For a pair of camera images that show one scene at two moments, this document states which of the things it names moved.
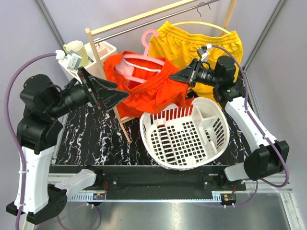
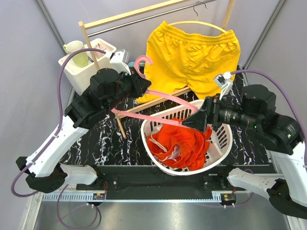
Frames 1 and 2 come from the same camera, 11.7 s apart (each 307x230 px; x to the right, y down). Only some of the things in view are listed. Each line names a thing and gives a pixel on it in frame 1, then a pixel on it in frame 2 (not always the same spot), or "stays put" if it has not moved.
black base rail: x=156 y=182 stays put
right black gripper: x=189 y=74 -> x=209 y=113
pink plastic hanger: x=121 y=68 -> x=180 y=101
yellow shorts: x=180 y=46 stays put
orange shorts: x=147 y=81 -> x=180 y=146
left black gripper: x=98 y=94 -> x=140 y=85
